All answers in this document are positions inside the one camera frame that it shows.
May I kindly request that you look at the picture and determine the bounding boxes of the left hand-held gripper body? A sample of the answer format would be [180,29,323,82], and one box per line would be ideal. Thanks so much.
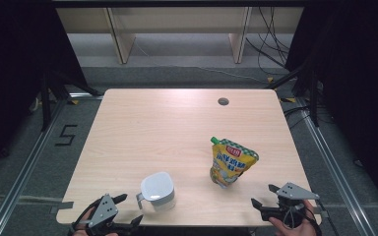
[85,193,135,236]

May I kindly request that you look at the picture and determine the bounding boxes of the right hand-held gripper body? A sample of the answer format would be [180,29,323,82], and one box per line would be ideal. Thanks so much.
[261,182,321,229]

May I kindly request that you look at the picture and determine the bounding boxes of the yellow pouch with green cap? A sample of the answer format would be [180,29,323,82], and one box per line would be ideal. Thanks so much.
[209,136,260,190]

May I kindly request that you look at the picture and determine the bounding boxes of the person's left hand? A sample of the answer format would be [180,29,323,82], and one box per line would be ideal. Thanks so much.
[73,206,96,236]

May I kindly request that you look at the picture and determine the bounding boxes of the person's right hand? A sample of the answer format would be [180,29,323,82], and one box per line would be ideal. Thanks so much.
[268,199,321,236]

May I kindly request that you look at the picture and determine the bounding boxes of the black metal stand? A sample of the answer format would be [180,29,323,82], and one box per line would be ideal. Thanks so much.
[38,70,103,133]
[265,55,323,128]

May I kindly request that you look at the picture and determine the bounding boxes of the black curtain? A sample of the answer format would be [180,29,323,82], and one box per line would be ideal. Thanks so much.
[0,0,92,180]
[284,0,378,209]

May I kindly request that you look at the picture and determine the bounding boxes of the thin gripper cable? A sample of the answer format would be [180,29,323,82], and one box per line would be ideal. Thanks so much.
[283,203,309,228]

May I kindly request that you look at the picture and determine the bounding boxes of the aluminium floor rail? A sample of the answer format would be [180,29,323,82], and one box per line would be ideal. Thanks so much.
[0,194,64,207]
[0,96,67,236]
[294,97,378,236]

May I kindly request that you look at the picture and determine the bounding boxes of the black floor cable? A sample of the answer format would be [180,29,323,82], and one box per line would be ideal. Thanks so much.
[283,105,310,130]

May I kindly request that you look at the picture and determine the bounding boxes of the bundle of black cables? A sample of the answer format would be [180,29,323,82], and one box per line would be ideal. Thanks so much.
[245,6,292,77]

